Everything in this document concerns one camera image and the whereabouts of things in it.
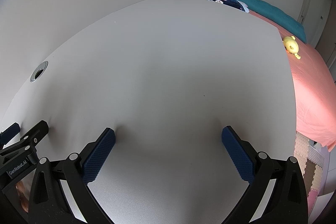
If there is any teal pillow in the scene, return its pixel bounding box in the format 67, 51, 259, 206
229, 0, 307, 43

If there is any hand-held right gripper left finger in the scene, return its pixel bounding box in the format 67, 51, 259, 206
28, 127, 124, 224

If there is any white wardrobe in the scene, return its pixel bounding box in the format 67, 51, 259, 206
297, 0, 336, 62

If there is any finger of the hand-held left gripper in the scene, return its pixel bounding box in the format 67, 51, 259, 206
0, 120, 49, 164
0, 123, 21, 146

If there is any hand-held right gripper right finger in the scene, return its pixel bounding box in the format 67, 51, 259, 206
221, 126, 309, 224

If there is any foam puzzle floor mat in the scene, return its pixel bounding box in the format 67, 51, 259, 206
294, 132, 327, 198

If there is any yellow duck plush toy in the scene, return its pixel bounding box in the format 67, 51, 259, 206
283, 35, 302, 60

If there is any silver desk cable grommet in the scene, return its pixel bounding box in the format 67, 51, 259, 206
30, 61, 49, 83

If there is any bed with pink sheet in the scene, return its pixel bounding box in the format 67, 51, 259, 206
248, 10, 336, 151

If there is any person's left hand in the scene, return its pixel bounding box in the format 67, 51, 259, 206
15, 173, 32, 214

